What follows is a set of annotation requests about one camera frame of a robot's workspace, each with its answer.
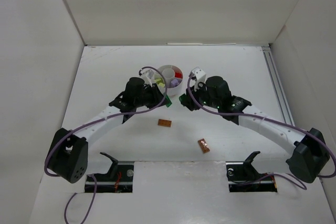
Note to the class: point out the aluminium rail right side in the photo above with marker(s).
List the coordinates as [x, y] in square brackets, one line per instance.
[276, 82]

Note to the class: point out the red sloped lego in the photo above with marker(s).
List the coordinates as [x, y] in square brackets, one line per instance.
[178, 75]

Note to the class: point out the small yellow lego cube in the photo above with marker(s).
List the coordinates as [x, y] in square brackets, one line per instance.
[161, 84]

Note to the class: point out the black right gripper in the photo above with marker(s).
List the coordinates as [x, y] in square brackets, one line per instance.
[189, 98]

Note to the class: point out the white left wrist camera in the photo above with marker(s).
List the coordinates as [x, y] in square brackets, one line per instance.
[147, 75]

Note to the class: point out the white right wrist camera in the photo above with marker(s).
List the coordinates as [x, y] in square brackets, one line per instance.
[199, 76]

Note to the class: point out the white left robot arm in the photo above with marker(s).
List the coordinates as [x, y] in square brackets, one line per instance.
[68, 154]

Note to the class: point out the brown lego brick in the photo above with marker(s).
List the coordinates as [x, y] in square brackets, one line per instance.
[203, 145]
[164, 123]

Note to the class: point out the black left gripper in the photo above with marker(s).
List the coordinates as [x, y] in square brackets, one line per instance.
[157, 96]

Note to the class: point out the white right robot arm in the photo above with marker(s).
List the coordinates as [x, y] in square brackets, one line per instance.
[307, 149]

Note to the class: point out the yellow and red lego stack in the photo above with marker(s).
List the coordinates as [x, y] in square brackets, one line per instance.
[158, 79]

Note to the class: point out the green lego brick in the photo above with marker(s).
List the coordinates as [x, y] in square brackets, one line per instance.
[168, 101]
[183, 99]

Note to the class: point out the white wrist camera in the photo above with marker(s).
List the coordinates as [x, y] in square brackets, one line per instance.
[199, 76]
[147, 75]

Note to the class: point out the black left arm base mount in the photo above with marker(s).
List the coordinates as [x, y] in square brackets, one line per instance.
[106, 174]

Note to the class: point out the purple lego brick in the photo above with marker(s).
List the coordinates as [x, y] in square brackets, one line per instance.
[174, 83]

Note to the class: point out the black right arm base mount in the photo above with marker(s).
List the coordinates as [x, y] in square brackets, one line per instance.
[244, 178]

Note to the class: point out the white round divided container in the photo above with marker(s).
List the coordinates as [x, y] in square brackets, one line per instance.
[168, 71]

